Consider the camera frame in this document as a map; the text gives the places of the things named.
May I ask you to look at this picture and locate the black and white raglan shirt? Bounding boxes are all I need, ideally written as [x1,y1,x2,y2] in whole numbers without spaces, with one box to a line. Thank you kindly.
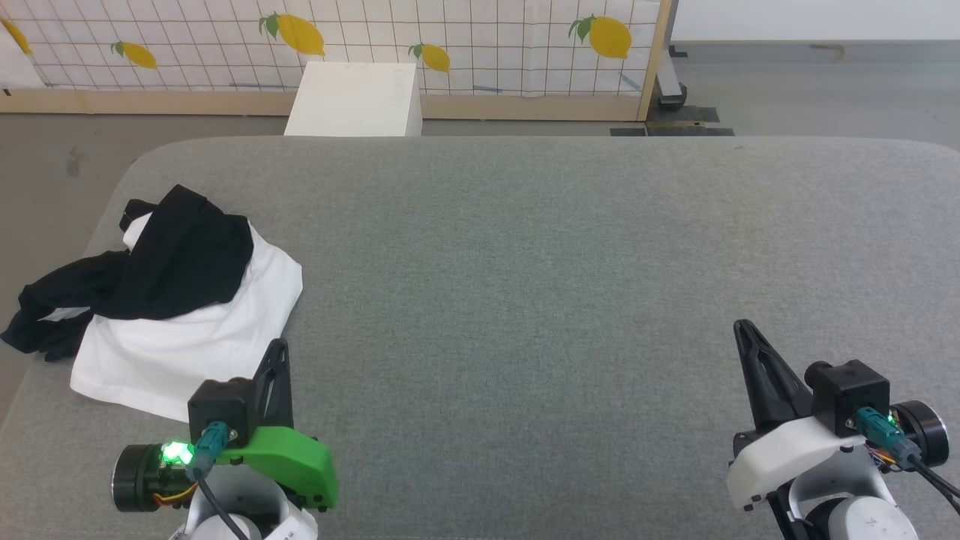
[0,184,305,423]

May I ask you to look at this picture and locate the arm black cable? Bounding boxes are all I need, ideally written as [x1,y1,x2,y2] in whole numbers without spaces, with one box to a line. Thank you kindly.
[855,407,960,505]
[186,421,250,540]

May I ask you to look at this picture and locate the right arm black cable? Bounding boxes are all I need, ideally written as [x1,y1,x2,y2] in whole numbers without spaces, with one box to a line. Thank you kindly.
[855,407,960,505]

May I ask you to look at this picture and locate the lemon print partition panel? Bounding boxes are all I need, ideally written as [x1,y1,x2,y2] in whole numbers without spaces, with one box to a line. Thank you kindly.
[0,0,674,122]

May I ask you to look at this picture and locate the grey partition foot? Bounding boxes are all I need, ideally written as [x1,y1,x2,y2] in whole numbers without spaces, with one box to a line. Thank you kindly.
[656,45,689,112]

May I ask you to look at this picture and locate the white box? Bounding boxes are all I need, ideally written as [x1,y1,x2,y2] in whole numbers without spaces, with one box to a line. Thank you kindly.
[283,61,423,137]

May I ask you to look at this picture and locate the black floor strip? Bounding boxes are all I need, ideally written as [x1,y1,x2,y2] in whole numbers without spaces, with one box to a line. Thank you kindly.
[610,127,736,138]

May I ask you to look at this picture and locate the black floor plate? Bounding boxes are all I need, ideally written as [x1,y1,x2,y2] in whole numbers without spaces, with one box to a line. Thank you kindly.
[646,105,721,125]

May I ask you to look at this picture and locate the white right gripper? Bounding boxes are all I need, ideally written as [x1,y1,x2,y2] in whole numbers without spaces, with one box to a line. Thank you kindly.
[725,319,875,512]

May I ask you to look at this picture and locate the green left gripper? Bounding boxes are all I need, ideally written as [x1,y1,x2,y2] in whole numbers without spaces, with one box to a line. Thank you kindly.
[213,338,339,512]

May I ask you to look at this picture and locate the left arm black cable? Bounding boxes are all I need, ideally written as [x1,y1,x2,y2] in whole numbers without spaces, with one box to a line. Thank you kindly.
[186,421,250,540]

